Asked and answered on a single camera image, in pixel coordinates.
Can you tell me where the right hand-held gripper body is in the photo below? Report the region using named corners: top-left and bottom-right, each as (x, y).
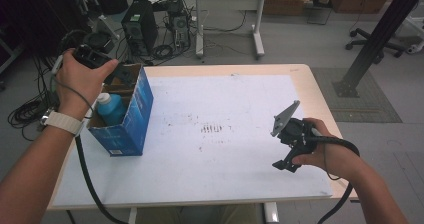
top-left (270, 99), bottom-right (319, 158)

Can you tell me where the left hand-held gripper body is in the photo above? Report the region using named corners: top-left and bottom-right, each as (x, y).
top-left (72, 44), bottom-right (114, 70)

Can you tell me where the blue bottle with white cap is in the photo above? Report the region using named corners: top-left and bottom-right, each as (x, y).
top-left (96, 92), bottom-right (128, 127)

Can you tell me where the blue cardboard box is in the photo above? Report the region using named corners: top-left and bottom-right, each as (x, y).
top-left (87, 63), bottom-right (155, 157)

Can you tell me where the person's left hand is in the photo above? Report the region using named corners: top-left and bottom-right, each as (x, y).
top-left (54, 48), bottom-right (119, 122)

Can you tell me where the person's right hand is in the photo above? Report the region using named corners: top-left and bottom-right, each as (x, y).
top-left (291, 117), bottom-right (363, 182)

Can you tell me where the large black computer tower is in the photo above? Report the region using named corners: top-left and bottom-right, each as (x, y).
top-left (120, 0), bottom-right (159, 57)

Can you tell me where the dark curtain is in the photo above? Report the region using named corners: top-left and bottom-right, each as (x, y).
top-left (0, 0), bottom-right (91, 57)

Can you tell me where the white wristwatch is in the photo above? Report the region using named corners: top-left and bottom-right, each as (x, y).
top-left (39, 108), bottom-right (86, 137)

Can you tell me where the small black computer tower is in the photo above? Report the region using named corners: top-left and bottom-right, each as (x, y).
top-left (167, 2), bottom-right (192, 48)

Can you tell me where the grey floor mat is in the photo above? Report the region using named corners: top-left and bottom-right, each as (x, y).
top-left (310, 66), bottom-right (404, 124)

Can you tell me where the black office chair base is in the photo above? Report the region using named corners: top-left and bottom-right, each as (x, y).
top-left (344, 27), bottom-right (406, 65)

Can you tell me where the black metal stand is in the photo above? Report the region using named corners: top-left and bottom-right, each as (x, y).
top-left (331, 0), bottom-right (424, 98)

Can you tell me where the brown cardboard box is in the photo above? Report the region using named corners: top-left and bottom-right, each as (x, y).
top-left (263, 0), bottom-right (313, 17)

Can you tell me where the right hand-held gripper black cable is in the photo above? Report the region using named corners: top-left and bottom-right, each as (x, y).
top-left (311, 135), bottom-right (361, 224)

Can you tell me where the hand-held gripper black cable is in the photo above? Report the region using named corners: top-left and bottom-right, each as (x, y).
top-left (311, 135), bottom-right (361, 224)
top-left (74, 135), bottom-right (129, 224)

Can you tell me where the bundle of black floor cables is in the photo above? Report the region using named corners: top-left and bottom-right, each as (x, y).
top-left (7, 55), bottom-right (61, 142)

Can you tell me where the left hand-held gripper black cable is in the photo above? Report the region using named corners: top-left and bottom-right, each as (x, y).
top-left (74, 135), bottom-right (129, 224)

